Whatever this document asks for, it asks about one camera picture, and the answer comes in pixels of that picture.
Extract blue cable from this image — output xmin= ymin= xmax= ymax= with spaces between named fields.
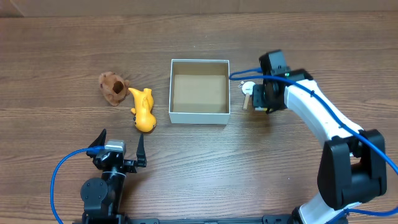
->
xmin=50 ymin=146 xmax=106 ymax=224
xmin=229 ymin=67 xmax=398 ymax=224

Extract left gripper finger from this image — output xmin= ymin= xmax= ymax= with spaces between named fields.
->
xmin=89 ymin=129 xmax=106 ymax=147
xmin=136 ymin=134 xmax=147 ymax=167

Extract brown capybara plush toy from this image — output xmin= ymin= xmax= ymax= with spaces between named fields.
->
xmin=99 ymin=72 xmax=130 ymax=106

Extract right blue cable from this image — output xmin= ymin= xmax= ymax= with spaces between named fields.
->
xmin=229 ymin=67 xmax=398 ymax=224

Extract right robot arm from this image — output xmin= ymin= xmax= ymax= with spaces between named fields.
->
xmin=252 ymin=50 xmax=387 ymax=223

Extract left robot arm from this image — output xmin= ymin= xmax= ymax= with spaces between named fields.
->
xmin=80 ymin=129 xmax=147 ymax=224

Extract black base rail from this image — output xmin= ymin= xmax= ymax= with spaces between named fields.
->
xmin=78 ymin=213 xmax=300 ymax=224

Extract white round wooden-handled tool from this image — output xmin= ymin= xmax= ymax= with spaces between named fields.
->
xmin=238 ymin=81 xmax=255 ymax=110

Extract white cardboard box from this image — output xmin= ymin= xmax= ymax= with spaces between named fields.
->
xmin=169 ymin=59 xmax=231 ymax=125

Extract left blue cable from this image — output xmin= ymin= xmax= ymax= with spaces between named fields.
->
xmin=50 ymin=146 xmax=106 ymax=224

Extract yellow rubber dolphin toy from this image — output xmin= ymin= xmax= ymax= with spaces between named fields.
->
xmin=128 ymin=88 xmax=157 ymax=133

